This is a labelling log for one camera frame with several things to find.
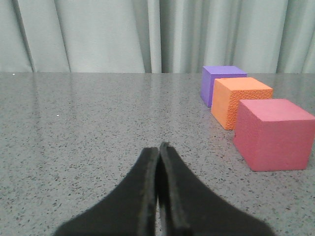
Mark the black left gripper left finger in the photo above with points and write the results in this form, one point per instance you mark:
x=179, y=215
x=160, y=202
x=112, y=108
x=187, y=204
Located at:
x=129, y=210

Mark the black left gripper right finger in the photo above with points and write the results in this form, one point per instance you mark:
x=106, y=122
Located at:
x=189, y=208

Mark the orange foam cube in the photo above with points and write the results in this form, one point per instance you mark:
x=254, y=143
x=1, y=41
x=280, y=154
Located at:
x=228, y=92

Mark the pink foam cube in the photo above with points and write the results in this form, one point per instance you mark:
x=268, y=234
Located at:
x=274, y=134

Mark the purple foam cube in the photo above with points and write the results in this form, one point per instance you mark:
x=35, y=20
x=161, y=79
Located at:
x=210, y=73

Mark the grey-green curtain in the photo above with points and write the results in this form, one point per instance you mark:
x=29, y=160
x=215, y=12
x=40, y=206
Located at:
x=157, y=36

